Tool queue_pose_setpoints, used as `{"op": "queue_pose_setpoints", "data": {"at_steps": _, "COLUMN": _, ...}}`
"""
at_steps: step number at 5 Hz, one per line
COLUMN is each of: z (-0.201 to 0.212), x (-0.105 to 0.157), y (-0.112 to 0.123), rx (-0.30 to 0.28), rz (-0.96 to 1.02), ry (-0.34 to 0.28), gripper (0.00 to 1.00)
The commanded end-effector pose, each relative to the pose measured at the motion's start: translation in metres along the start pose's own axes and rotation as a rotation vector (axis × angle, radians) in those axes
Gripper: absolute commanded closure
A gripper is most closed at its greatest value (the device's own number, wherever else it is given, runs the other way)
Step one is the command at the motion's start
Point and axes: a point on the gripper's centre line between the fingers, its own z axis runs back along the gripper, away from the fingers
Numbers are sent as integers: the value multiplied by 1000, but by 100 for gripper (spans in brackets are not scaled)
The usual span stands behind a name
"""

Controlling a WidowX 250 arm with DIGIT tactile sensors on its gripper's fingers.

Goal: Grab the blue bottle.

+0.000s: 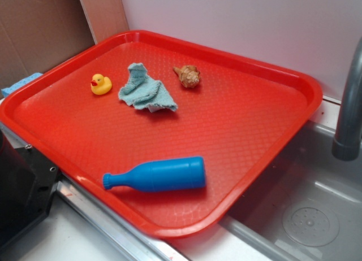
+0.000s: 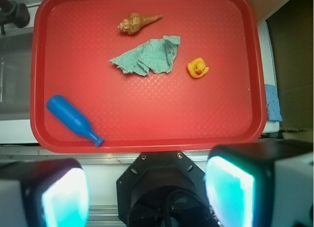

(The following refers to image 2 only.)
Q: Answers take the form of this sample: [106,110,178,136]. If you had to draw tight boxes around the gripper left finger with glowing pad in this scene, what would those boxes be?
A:
[0,158,90,227]

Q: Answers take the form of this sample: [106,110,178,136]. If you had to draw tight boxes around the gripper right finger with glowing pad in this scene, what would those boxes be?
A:
[204,140,314,227]

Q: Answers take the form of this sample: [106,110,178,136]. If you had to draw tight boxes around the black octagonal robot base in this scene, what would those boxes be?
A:
[116,151,218,227]

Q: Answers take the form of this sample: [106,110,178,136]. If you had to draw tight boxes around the blue plastic bottle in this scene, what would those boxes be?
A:
[46,95,104,147]

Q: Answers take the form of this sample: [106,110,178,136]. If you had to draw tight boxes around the blue sponge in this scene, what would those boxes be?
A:
[265,84,283,122]

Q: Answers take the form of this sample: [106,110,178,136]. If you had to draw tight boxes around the red plastic tray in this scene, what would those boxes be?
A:
[30,0,267,153]

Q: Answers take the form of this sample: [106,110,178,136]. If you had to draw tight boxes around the yellow rubber duck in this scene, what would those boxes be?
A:
[187,57,209,79]

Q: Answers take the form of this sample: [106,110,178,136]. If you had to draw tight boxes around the teal crumpled cloth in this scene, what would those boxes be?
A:
[109,35,181,77]

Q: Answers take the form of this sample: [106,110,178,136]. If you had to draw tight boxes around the black clamp knob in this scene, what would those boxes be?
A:
[0,0,30,35]

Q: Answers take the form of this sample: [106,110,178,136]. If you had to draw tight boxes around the brown spiral seashell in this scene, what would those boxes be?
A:
[117,13,163,35]

